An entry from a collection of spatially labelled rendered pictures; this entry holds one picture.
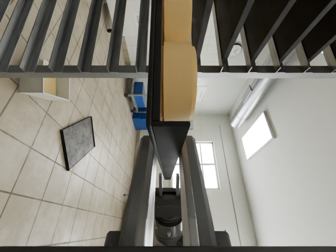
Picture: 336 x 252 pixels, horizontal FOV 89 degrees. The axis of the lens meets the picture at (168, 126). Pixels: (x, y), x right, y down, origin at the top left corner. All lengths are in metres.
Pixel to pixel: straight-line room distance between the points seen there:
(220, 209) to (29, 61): 4.69
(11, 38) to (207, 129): 5.17
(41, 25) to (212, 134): 5.11
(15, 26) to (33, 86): 0.59
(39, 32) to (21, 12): 0.13
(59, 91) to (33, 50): 0.91
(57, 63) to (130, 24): 2.40
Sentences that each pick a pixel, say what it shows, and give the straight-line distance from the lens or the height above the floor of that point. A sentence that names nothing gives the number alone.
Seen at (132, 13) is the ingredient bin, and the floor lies 0.46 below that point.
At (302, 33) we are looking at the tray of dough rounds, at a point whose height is 1.31.
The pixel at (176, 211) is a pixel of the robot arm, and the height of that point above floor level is 0.98.
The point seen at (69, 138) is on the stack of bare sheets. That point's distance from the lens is 1.90.
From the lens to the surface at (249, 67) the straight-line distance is 0.63.
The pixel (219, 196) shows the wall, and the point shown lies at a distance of 4.95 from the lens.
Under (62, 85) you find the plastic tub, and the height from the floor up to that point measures 0.10.
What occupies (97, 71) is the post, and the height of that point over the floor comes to 0.73.
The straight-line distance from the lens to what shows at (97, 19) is 0.79.
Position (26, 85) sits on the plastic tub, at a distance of 1.45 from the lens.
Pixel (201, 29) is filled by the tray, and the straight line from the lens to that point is 0.50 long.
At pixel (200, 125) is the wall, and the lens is 5.60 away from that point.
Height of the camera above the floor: 0.96
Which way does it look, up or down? level
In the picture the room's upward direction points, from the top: 90 degrees clockwise
